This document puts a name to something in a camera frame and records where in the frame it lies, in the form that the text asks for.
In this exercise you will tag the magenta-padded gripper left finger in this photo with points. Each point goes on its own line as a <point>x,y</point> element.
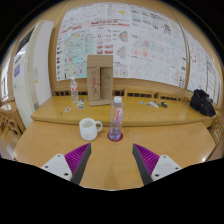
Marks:
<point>71,163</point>

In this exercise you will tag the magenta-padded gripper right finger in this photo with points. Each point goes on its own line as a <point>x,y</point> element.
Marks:
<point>151,163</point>

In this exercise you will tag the small white flat object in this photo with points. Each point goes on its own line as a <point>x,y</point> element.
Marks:
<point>154,104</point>

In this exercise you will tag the white standing air conditioner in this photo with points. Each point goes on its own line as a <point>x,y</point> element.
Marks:
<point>31,73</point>

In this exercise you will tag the flat round red coaster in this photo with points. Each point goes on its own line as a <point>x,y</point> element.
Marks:
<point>121,137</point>

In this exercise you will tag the large printed wall poster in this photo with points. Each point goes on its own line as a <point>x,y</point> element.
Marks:
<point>143,40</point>

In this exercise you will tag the small colourful card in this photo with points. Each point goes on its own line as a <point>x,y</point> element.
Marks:
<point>67,109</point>

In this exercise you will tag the tall brown cardboard box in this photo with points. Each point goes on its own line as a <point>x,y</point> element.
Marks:
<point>100,80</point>

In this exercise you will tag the narrow printed wall poster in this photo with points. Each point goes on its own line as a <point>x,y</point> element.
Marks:
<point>200,66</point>

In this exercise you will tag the white ceramic mug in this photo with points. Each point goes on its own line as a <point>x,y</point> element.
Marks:
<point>88,130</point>

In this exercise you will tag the small dark object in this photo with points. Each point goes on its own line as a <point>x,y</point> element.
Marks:
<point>164,104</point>

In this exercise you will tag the clear plastic water bottle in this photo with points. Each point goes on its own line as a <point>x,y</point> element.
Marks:
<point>116,123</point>

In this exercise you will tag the small blue-white card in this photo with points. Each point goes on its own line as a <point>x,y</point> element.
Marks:
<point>81,105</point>

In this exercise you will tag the small red-labelled plastic bottle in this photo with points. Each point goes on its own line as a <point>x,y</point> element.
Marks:
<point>74,91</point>

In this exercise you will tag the black bag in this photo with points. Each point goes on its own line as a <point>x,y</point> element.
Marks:
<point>201,103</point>

